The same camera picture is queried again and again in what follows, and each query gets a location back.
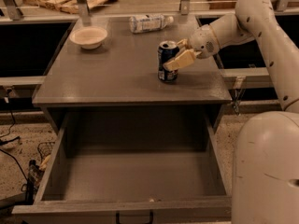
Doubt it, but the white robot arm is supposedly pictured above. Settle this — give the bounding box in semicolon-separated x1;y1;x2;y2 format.
163;0;299;224

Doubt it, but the clear plastic water bottle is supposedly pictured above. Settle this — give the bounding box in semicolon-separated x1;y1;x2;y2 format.
129;14;174;34

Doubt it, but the white ceramic bowl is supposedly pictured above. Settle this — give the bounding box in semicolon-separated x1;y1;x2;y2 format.
69;26;107;49

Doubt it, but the grey cabinet with countertop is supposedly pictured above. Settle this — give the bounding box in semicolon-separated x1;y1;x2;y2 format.
33;15;231;130

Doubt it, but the black drawer handle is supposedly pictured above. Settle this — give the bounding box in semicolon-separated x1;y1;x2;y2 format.
115;211;154;224

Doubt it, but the blue pepsi can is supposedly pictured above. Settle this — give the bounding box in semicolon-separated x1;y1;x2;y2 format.
158;40;179;82

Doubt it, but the metal railing frame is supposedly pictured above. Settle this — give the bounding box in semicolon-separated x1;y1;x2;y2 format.
0;0;298;23

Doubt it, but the black wire basket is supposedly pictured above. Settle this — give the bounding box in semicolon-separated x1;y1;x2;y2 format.
37;142;55;161

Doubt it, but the open grey top drawer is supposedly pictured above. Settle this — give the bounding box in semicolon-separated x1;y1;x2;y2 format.
12;110;235;224

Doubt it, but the black cable on floor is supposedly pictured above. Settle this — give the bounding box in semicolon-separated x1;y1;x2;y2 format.
0;89;29;182

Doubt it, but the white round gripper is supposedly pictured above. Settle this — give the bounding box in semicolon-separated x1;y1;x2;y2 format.
163;24;220;71

